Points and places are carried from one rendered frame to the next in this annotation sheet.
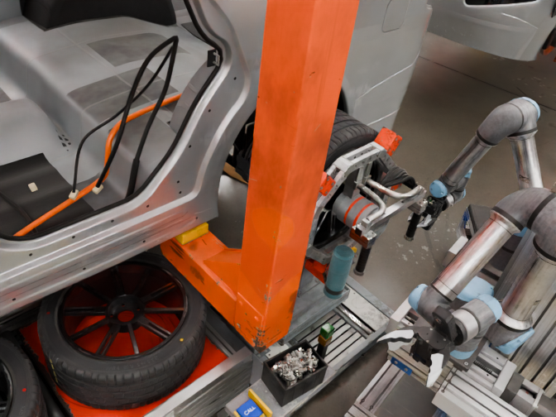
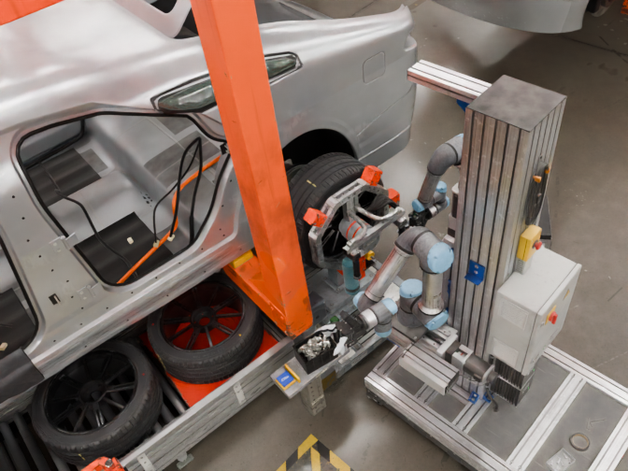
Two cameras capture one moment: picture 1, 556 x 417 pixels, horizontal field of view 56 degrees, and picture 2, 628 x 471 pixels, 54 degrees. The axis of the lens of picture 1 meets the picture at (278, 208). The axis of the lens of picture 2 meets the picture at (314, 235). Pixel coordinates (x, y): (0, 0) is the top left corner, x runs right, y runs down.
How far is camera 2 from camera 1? 1.47 m
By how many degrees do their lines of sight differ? 13
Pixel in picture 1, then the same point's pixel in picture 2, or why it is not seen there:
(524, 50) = (564, 23)
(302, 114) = (262, 202)
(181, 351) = (239, 342)
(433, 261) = not seen: hidden behind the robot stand
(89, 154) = (164, 208)
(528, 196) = (408, 234)
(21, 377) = (140, 366)
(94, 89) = (162, 159)
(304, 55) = (251, 175)
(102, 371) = (189, 359)
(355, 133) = (341, 177)
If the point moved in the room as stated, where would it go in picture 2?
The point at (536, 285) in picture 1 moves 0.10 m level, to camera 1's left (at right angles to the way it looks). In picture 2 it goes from (428, 287) to (405, 285)
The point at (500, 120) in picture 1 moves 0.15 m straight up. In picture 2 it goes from (437, 158) to (439, 134)
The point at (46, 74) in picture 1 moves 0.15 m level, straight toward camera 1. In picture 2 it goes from (128, 149) to (131, 163)
